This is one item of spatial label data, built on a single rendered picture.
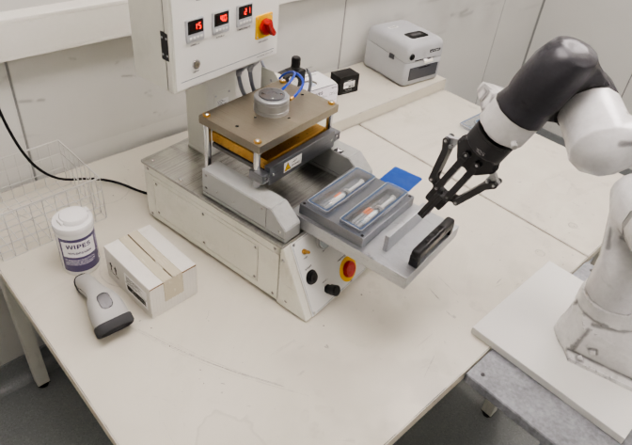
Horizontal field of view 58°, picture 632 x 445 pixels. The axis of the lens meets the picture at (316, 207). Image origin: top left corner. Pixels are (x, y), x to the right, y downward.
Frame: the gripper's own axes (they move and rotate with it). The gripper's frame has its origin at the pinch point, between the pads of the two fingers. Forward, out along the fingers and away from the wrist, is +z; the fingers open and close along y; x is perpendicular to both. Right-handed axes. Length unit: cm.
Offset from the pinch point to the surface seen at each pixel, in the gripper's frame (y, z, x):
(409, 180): -14, 40, 50
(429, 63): -45, 38, 107
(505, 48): -46, 66, 228
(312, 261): -10.0, 28.1, -8.8
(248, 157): -35.1, 19.0, -9.4
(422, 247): 4.8, 6.0, -4.5
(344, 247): -6.2, 16.3, -9.8
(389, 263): 2.6, 11.3, -8.7
